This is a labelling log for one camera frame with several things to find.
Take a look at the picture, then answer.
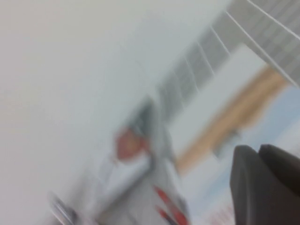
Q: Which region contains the red capped gel pen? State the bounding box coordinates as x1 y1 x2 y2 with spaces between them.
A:
153 185 187 213

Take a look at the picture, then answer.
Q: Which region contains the red and black pen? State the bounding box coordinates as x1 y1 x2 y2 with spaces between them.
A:
156 206 188 225

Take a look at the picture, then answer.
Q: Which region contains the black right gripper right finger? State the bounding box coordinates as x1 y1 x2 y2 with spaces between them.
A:
258 144 300 225

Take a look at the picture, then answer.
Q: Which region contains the brochure with desert rover photo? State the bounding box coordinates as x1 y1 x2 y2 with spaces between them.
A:
168 44 300 225

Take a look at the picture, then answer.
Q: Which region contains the grey checked tablecloth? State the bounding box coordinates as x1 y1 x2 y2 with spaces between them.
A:
157 0 300 101

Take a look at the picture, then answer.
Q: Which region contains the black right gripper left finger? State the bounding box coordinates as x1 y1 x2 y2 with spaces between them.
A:
230 144 272 225

